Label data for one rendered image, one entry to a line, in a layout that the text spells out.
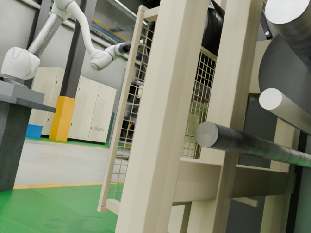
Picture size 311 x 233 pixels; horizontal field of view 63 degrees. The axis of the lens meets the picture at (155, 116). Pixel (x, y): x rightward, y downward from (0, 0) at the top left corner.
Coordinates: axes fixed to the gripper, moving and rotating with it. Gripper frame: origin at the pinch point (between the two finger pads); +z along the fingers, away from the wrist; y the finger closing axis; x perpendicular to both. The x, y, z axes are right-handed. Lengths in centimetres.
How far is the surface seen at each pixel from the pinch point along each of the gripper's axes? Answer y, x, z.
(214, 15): -7, 5, 64
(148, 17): -57, 35, 72
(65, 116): 197, -7, -514
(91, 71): 429, -264, -827
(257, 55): 21, 18, 76
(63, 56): 284, -275, -802
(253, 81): 21, 33, 74
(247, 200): 27, 96, 72
